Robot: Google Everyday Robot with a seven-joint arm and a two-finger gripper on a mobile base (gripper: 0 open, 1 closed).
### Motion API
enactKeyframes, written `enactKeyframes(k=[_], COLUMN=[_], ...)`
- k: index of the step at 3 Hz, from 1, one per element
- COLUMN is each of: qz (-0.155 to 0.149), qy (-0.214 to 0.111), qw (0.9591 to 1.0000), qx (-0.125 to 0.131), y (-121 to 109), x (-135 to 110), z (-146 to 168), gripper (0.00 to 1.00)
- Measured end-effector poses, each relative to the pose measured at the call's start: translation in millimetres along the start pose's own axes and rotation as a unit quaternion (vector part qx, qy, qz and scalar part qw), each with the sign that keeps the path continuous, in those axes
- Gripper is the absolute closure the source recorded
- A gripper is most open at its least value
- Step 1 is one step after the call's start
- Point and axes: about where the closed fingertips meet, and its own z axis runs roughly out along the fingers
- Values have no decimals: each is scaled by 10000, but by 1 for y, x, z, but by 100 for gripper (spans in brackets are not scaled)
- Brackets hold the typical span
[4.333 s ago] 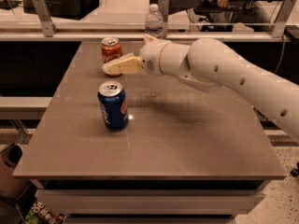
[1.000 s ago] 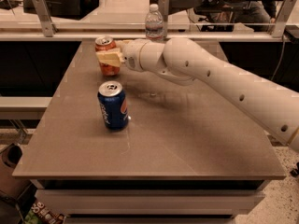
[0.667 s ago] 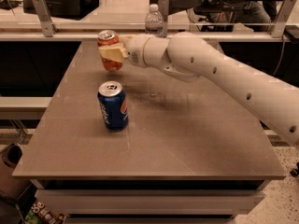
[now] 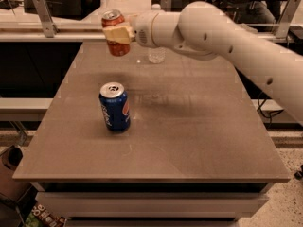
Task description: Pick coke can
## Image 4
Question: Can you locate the left metal rail bracket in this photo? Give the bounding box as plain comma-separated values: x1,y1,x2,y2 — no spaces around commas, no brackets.
32,0,58,38

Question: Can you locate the black cable at right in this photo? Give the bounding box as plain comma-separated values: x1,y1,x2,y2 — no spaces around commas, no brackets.
255,92,285,125

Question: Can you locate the seated person in background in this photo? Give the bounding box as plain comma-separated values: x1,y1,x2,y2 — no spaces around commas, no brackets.
205,0,277,26

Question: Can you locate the right metal rail bracket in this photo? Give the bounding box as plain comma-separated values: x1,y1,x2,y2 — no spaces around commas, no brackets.
274,0,301,39

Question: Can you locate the white drawer cabinet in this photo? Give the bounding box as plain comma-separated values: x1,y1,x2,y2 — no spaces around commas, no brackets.
36,191,269,221

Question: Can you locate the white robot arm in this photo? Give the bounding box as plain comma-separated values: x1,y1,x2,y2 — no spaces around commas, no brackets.
103,2,303,124

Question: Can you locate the clear plastic water bottle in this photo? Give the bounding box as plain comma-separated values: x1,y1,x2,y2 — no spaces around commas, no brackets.
147,3,167,64

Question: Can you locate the metal rail bracket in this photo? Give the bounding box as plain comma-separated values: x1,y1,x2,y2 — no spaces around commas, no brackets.
160,0,171,11
32,0,58,38
274,0,301,39

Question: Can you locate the middle metal rail bracket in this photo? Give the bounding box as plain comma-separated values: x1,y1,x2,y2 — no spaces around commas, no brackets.
160,0,171,11

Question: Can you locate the blue pepsi can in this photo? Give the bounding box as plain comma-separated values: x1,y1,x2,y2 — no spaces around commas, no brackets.
99,82,131,131

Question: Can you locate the green snack bag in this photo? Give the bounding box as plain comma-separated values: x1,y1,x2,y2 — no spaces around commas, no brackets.
23,203,66,227

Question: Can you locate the brown bin at left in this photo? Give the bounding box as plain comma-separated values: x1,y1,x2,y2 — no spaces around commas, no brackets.
0,144,38,206

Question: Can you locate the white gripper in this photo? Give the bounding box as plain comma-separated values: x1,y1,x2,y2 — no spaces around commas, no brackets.
103,10,159,48

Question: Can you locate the red coca-cola can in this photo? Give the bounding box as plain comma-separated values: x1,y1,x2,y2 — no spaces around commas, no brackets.
101,9,130,57

